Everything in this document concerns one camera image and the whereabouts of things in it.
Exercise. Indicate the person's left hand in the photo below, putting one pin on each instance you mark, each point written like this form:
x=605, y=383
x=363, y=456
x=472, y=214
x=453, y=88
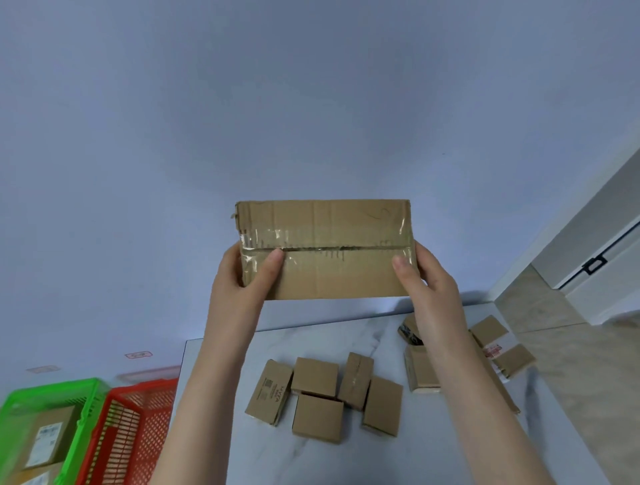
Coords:
x=230, y=310

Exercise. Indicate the red plastic basket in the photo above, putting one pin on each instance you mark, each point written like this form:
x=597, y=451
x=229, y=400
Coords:
x=145, y=385

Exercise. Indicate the white door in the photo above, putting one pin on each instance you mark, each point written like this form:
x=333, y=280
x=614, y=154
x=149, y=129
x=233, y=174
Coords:
x=610, y=290

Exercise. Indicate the person's right forearm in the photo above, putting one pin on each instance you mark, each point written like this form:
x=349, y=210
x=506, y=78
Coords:
x=485, y=424

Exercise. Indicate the person's left forearm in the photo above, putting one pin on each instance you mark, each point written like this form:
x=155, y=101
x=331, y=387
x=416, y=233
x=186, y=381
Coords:
x=200, y=424

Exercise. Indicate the clear-taped cardboard box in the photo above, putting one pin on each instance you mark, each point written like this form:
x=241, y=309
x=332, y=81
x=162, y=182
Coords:
x=62, y=417

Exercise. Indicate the person's right hand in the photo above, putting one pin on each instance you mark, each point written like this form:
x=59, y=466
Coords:
x=440, y=310

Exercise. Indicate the yellow-taped cardboard box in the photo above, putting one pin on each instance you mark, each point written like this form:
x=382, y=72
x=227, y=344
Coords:
x=50, y=472

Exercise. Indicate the red-framed wall label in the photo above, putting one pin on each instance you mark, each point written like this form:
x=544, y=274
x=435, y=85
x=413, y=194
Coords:
x=138, y=355
x=43, y=370

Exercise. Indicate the green plastic basket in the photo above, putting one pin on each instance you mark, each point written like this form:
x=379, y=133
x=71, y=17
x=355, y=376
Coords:
x=50, y=387

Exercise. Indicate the black door latch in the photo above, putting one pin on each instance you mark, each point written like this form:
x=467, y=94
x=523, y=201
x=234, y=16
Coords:
x=595, y=266

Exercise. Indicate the pile of brown cardboard boxes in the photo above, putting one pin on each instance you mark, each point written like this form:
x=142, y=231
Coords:
x=315, y=377

